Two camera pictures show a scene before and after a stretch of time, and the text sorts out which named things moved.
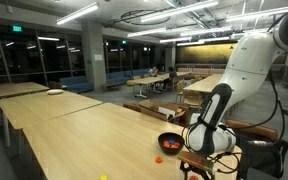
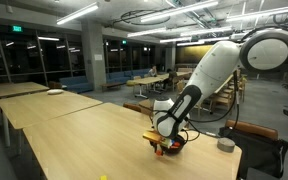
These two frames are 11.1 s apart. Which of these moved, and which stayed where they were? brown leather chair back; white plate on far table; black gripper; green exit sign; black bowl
Moved: black gripper
Stayed: brown leather chair back; black bowl; white plate on far table; green exit sign
